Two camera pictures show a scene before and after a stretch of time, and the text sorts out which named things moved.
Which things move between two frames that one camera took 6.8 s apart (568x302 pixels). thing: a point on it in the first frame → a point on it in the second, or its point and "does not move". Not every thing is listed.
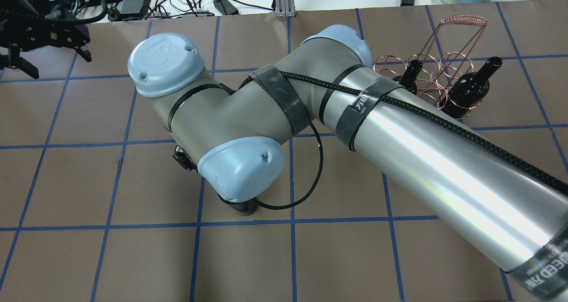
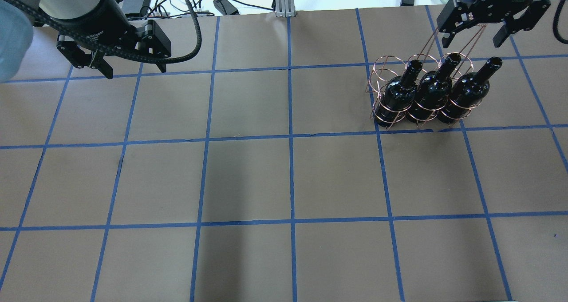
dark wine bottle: (246, 208) → (432, 92)
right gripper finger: (183, 158) → (495, 2)
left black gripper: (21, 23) → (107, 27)
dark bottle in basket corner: (469, 91) does not move
